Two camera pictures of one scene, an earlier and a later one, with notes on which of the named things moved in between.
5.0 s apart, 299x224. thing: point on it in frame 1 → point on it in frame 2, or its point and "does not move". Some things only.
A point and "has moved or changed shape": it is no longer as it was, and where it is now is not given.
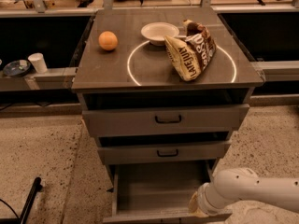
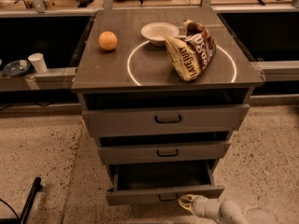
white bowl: (156, 32) does not move
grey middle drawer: (177, 151) does not move
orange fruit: (107, 40) does not move
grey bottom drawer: (159, 193) has moved or changed shape
